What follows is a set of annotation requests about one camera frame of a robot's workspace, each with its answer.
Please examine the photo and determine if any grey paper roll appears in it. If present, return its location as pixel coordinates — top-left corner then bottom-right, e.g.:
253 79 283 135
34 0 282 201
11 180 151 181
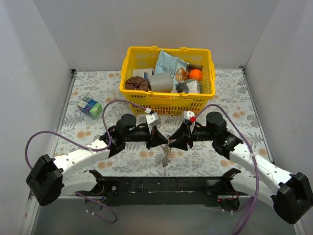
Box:
148 72 173 93

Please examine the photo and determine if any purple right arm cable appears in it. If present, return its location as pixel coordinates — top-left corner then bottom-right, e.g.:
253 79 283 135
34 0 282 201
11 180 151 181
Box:
194 104 260 235

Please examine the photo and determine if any clear bag with dark item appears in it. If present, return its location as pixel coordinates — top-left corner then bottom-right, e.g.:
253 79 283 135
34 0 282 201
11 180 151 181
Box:
174 79 202 94

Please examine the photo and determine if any brown wrapped snack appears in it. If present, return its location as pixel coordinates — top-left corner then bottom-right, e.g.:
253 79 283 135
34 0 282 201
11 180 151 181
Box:
186 63 203 72

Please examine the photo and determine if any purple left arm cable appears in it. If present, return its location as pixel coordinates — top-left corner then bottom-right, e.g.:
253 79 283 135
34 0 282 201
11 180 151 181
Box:
25 99 150 224

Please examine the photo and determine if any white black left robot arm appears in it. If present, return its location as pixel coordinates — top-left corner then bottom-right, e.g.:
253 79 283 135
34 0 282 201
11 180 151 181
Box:
26 112 167 206

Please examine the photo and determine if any yellow plastic shopping basket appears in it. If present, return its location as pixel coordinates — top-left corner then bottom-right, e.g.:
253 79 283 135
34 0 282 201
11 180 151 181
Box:
119 46 216 116

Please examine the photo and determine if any blue green carton pack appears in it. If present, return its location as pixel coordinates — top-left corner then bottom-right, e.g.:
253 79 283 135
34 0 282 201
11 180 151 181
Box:
77 96 102 119

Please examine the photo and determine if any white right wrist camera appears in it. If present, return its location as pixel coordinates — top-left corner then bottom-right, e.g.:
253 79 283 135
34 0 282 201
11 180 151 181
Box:
181 111 196 129

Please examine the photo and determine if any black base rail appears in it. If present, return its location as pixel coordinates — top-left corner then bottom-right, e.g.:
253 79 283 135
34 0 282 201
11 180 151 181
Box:
81 175 240 210

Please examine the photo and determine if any light blue snack bag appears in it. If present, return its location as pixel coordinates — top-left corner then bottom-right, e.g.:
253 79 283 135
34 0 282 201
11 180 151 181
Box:
155 50 189 85

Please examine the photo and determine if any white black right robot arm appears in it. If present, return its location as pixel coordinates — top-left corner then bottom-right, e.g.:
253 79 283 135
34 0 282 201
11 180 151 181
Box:
170 111 313 224

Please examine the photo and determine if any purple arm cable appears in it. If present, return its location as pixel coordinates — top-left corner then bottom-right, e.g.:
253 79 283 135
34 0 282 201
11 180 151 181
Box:
25 99 150 224
194 104 260 235

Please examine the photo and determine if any white box in basket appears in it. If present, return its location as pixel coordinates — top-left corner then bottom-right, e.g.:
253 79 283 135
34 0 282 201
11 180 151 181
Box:
133 68 154 79

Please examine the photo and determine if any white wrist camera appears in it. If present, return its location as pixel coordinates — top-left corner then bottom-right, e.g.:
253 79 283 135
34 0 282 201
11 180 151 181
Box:
181 111 196 129
146 112 160 129

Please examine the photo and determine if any orange fruit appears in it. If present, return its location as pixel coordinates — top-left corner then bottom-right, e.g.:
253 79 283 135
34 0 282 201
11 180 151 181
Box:
188 69 203 81

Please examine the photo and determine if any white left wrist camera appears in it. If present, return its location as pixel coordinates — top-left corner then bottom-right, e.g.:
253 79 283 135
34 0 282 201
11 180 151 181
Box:
146 112 160 129

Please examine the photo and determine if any floral table mat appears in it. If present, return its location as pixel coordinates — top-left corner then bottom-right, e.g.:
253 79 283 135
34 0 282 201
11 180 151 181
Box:
47 69 275 177

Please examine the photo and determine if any large silver keyring with chain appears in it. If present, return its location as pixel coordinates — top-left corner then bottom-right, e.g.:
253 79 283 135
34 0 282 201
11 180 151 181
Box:
155 145 171 167

